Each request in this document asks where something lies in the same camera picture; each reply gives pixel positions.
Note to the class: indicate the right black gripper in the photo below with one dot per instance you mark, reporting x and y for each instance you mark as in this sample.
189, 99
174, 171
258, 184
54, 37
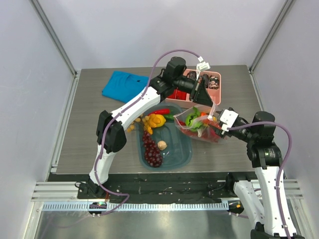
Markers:
223, 132

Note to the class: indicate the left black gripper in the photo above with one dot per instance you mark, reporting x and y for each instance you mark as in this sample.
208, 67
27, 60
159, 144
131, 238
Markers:
201, 95

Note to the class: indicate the toy green onion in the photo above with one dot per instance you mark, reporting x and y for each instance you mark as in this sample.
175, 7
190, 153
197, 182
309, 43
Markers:
204, 121

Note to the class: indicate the clear zip top bag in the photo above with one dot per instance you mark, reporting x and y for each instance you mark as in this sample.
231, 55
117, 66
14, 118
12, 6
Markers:
210, 110

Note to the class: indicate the green toy melon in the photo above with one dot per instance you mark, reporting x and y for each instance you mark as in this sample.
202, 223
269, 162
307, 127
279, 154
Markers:
191, 124

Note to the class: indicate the red toy lobster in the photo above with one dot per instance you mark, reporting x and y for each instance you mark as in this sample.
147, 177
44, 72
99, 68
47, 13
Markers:
209, 134

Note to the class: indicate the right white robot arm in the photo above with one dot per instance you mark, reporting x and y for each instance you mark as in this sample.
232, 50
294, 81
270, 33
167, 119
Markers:
269, 215

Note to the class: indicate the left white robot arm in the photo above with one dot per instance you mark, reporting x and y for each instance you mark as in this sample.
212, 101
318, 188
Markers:
111, 126

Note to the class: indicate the floral rolled sock right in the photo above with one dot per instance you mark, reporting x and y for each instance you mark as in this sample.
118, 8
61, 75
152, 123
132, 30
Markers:
214, 82

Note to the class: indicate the red rolled sock right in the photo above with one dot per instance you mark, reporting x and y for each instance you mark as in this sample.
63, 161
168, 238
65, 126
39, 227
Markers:
180, 95

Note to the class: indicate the red rolled sock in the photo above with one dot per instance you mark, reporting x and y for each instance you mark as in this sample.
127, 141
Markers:
180, 95
173, 95

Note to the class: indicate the pink divided organizer box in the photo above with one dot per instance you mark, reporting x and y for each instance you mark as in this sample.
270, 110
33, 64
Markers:
214, 94

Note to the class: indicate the dark rolled sock left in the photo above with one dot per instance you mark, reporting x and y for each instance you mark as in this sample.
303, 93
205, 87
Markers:
192, 75

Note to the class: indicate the red rolled sock left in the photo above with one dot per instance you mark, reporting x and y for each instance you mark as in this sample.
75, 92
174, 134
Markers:
173, 95

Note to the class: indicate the green toy cucumber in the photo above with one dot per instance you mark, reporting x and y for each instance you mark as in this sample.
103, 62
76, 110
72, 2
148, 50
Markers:
169, 117

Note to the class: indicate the red toy chili pepper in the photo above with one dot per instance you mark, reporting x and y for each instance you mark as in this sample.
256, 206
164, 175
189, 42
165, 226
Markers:
161, 112

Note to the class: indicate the orange toy fruit cluster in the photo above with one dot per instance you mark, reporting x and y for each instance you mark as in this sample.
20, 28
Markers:
153, 121

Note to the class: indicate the brown longan bunch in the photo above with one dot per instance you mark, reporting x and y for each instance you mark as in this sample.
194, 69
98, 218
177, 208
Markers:
139, 123

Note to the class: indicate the white toy garlic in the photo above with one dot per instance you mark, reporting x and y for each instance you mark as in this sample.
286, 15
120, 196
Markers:
162, 145

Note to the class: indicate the purple grape bunch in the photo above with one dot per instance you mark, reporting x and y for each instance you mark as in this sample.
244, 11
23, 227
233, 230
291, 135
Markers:
152, 152

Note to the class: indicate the blue folded cloth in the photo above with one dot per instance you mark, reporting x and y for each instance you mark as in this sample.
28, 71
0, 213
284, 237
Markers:
123, 86

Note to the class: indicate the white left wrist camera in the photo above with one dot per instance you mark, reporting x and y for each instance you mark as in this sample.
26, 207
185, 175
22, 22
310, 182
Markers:
201, 66

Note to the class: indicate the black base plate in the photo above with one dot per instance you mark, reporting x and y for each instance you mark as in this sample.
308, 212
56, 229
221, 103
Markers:
165, 188

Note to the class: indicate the white slotted cable duct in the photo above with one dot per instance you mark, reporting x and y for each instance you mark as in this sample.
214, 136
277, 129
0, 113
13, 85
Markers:
100, 206

